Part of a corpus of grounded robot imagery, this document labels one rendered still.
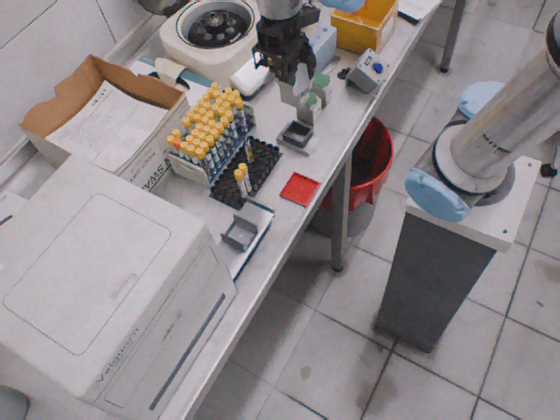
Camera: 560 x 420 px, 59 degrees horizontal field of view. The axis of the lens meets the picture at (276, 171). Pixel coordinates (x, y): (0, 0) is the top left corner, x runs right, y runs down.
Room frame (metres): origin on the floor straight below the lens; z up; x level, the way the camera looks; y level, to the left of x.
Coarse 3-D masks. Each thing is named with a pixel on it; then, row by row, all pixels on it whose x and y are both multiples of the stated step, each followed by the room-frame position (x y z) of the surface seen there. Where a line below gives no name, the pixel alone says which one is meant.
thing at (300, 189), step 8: (296, 176) 0.61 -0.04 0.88; (304, 176) 0.60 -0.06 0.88; (288, 184) 0.59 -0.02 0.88; (296, 184) 0.59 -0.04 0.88; (304, 184) 0.58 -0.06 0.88; (312, 184) 0.58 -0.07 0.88; (320, 184) 0.57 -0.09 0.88; (280, 192) 0.57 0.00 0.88; (288, 192) 0.57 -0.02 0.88; (296, 192) 0.57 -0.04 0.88; (304, 192) 0.56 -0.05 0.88; (312, 192) 0.56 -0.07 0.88; (296, 200) 0.54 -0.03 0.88; (304, 200) 0.54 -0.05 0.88
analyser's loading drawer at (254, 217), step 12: (252, 204) 0.53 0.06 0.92; (264, 204) 0.51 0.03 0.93; (240, 216) 0.51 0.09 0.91; (252, 216) 0.50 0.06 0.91; (264, 216) 0.50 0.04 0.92; (228, 228) 0.48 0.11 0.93; (240, 228) 0.48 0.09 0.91; (252, 228) 0.47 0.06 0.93; (264, 228) 0.47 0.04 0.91; (228, 240) 0.45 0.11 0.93; (240, 240) 0.45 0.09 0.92; (252, 240) 0.44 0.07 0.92; (228, 252) 0.43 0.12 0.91; (240, 252) 0.43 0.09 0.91; (228, 264) 0.40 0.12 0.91; (240, 264) 0.40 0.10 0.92
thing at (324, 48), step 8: (320, 32) 0.95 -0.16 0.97; (328, 32) 0.94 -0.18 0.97; (312, 40) 0.92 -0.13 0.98; (320, 40) 0.92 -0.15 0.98; (328, 40) 0.93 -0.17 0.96; (320, 48) 0.90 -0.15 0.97; (328, 48) 0.93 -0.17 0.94; (320, 56) 0.90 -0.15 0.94; (328, 56) 0.93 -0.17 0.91; (336, 56) 0.95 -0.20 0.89; (320, 64) 0.90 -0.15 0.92; (328, 64) 0.93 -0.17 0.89; (336, 64) 0.93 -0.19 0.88; (320, 72) 0.90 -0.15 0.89; (328, 72) 0.90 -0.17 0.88
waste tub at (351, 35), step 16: (368, 0) 1.08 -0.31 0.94; (384, 0) 1.05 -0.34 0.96; (336, 16) 1.00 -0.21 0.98; (352, 16) 1.10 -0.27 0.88; (368, 16) 1.08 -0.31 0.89; (384, 16) 1.05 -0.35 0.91; (336, 32) 1.00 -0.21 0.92; (352, 32) 0.97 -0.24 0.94; (368, 32) 0.94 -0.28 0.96; (384, 32) 0.96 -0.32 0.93; (352, 48) 0.97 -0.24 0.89; (368, 48) 0.94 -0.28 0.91
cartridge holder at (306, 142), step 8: (288, 128) 0.72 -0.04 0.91; (296, 128) 0.73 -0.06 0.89; (304, 128) 0.72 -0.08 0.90; (312, 128) 0.71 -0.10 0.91; (280, 136) 0.72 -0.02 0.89; (288, 136) 0.69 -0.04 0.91; (296, 136) 0.71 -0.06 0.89; (304, 136) 0.70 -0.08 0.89; (312, 136) 0.70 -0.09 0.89; (320, 136) 0.70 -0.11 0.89; (288, 144) 0.69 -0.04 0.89; (296, 144) 0.68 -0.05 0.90; (304, 144) 0.67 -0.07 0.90; (312, 144) 0.68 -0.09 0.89; (304, 152) 0.66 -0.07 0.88
